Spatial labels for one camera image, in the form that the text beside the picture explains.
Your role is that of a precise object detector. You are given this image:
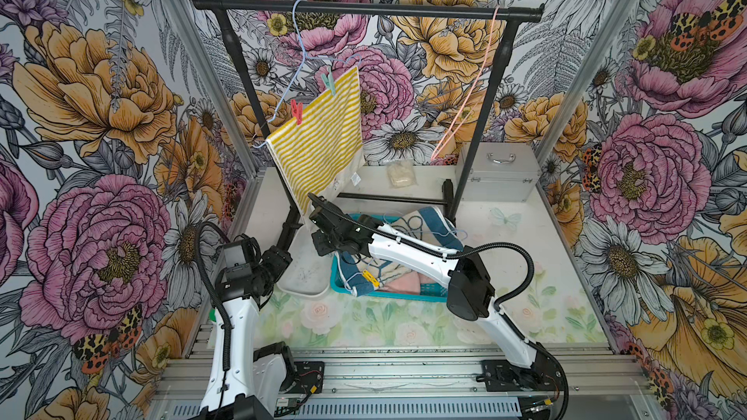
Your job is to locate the blue and beige towel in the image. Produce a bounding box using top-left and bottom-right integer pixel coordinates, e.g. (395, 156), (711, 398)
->
(332, 206), (466, 301)

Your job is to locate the pink towel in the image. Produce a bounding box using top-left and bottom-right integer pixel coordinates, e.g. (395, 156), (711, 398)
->
(381, 271), (421, 296)

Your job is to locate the teal plastic basket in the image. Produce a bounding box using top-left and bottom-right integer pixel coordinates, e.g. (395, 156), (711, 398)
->
(329, 212), (462, 303)

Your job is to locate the black clothes rack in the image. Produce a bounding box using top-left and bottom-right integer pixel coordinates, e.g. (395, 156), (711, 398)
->
(192, 0), (546, 221)

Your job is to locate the pink wire hanger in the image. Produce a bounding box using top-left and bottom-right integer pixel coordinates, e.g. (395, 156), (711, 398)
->
(430, 5), (502, 161)

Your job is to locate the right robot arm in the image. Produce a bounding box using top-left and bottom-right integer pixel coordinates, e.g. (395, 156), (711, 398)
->
(309, 194), (568, 395)

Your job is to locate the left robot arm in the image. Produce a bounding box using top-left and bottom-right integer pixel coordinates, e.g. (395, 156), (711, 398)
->
(196, 235), (297, 419)

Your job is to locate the white plastic tray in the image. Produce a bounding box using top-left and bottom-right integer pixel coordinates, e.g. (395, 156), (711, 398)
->
(277, 229), (334, 299)

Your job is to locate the yellow striped towel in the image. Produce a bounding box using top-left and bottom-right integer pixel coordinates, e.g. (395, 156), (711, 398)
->
(267, 67), (365, 219)

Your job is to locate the clear plastic bag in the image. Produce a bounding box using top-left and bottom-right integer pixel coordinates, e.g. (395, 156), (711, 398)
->
(386, 159), (417, 189)

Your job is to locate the red clothespin on yellow towel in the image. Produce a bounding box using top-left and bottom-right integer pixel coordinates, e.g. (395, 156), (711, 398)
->
(291, 99), (303, 126)

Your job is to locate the green clothespin on yellow towel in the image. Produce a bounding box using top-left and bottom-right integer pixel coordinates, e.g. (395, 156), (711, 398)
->
(321, 70), (337, 95)

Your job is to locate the silver aluminium case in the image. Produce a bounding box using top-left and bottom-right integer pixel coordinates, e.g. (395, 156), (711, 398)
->
(455, 142), (541, 202)

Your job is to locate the floral table mat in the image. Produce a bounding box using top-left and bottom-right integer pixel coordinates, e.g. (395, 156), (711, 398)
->
(254, 252), (608, 348)

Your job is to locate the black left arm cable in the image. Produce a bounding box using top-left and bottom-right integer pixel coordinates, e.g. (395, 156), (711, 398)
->
(191, 220), (235, 420)

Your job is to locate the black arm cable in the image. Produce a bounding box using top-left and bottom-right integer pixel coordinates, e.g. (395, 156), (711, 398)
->
(191, 220), (235, 420)
(308, 191), (570, 420)

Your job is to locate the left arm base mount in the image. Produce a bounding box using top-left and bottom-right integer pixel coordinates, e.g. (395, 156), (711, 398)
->
(280, 361), (325, 396)

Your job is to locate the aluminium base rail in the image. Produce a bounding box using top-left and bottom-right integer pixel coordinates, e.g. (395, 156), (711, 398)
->
(151, 346), (661, 420)

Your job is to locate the light blue wire hanger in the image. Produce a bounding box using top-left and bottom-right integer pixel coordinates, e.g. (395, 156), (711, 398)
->
(252, 0), (363, 150)

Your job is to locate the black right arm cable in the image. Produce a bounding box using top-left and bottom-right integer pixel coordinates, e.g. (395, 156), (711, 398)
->
(308, 191), (570, 420)

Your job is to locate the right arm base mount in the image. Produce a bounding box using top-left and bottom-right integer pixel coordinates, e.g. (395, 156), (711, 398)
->
(476, 357), (566, 394)

